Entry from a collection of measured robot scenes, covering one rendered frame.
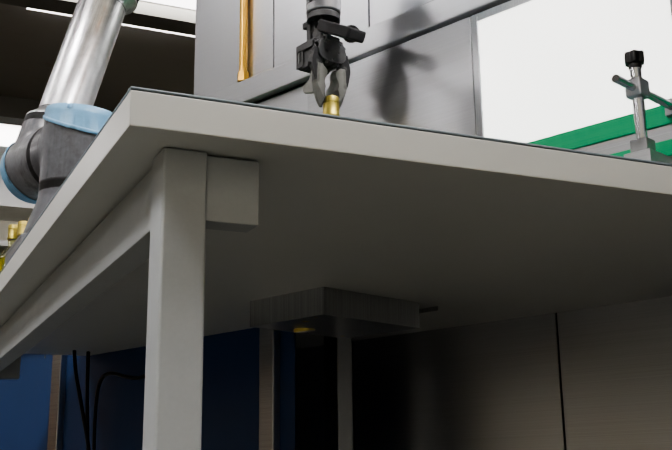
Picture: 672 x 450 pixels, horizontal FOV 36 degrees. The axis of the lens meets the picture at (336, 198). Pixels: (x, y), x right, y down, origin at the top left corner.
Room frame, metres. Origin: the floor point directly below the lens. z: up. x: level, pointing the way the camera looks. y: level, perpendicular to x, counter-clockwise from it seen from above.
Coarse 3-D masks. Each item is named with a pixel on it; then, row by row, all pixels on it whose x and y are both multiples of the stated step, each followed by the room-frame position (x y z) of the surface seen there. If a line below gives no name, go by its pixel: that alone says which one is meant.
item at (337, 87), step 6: (336, 72) 1.99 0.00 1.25; (342, 72) 2.00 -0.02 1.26; (330, 78) 2.02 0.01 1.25; (336, 78) 1.99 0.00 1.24; (342, 78) 2.00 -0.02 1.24; (330, 84) 2.03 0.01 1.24; (336, 84) 2.00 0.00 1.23; (342, 84) 2.00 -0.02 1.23; (330, 90) 2.03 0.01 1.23; (336, 90) 2.00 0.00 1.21; (342, 90) 2.00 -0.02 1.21; (342, 96) 2.00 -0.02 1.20; (342, 102) 2.01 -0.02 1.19
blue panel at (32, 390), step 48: (240, 336) 1.97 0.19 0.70; (288, 336) 1.87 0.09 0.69; (0, 384) 2.63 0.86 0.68; (48, 384) 2.46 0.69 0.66; (96, 384) 2.32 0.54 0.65; (144, 384) 2.19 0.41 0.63; (240, 384) 1.97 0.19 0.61; (288, 384) 1.87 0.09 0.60; (0, 432) 2.62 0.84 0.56; (96, 432) 2.31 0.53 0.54; (240, 432) 1.97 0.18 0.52; (288, 432) 1.87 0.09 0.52
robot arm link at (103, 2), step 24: (96, 0) 1.66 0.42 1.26; (120, 0) 1.68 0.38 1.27; (72, 24) 1.66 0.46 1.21; (96, 24) 1.65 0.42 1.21; (120, 24) 1.70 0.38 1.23; (72, 48) 1.64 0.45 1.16; (96, 48) 1.65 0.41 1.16; (72, 72) 1.64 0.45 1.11; (96, 72) 1.66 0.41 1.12; (48, 96) 1.63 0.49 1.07; (72, 96) 1.63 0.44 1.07; (96, 96) 1.69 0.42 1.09; (24, 120) 1.63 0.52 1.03; (24, 144) 1.58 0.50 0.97; (0, 168) 1.66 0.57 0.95; (24, 168) 1.58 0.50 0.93; (24, 192) 1.64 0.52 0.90
